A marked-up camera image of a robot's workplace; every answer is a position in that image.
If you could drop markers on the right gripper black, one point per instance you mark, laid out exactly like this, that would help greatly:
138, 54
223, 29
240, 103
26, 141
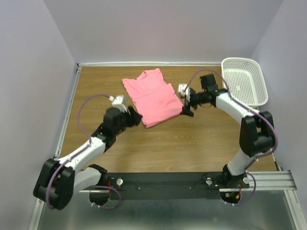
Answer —
185, 110

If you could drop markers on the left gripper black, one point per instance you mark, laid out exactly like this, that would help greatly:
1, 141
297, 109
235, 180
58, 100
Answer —
134, 118

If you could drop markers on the pink t shirt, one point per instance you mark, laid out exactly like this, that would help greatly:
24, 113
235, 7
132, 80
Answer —
153, 98

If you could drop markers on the white perforated plastic basket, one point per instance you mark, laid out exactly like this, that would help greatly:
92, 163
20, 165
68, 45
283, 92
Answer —
244, 78

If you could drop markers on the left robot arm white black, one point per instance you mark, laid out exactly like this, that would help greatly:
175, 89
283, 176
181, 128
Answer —
60, 179

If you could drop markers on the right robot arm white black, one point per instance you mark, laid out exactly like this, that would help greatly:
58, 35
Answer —
257, 137

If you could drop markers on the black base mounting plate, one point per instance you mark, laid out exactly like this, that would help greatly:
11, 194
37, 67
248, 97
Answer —
102, 196

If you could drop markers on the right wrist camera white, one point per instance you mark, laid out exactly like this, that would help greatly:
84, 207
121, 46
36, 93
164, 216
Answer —
185, 91

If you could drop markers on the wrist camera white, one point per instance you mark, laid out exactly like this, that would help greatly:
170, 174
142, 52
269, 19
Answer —
185, 91
119, 102

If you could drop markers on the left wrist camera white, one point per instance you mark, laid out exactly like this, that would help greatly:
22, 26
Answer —
119, 102

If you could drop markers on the aluminium front rail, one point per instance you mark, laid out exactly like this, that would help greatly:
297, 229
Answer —
260, 181

